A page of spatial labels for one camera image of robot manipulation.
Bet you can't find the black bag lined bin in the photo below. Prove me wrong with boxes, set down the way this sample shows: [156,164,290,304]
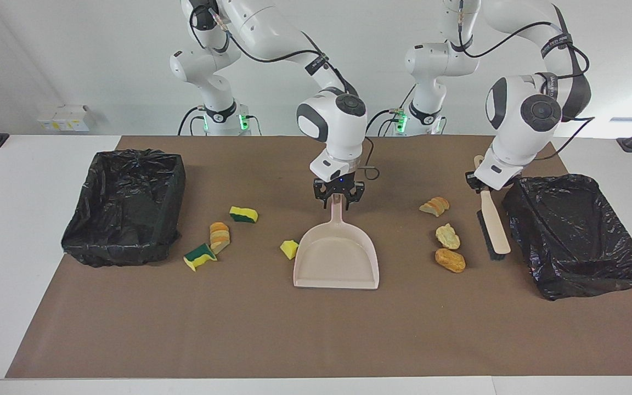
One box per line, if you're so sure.
[61,149,187,268]
[501,174,632,301]

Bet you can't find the brown waffle sponge piece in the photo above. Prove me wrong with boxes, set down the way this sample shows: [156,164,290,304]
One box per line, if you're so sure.
[434,248,466,274]

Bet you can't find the pale cream sponge piece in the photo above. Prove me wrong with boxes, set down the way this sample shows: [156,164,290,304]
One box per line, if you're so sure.
[435,223,461,251]

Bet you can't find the beige plastic dustpan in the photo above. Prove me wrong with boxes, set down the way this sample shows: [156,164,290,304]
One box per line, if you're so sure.
[293,192,380,290]

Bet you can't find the brown table mat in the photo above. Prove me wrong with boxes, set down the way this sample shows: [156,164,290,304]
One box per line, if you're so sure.
[5,136,632,379]

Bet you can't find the beige hand brush black bristles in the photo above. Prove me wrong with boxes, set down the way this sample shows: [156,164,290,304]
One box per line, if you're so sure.
[473,155,512,261]

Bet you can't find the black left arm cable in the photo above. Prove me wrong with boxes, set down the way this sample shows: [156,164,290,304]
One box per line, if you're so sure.
[456,0,595,161]

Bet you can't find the orange striped sponge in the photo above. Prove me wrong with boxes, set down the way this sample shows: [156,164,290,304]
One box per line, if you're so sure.
[419,196,450,218]

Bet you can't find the black base cable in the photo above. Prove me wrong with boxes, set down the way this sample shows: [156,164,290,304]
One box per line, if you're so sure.
[178,106,206,137]
[364,107,404,137]

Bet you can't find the white wall socket box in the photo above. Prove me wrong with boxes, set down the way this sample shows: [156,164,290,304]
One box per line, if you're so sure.
[38,105,91,132]

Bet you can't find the notched green yellow sponge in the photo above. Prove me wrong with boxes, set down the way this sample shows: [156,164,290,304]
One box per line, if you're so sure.
[183,242,218,273]

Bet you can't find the orange striped bread slices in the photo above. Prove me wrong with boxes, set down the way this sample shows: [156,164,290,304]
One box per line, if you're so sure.
[209,222,231,254]

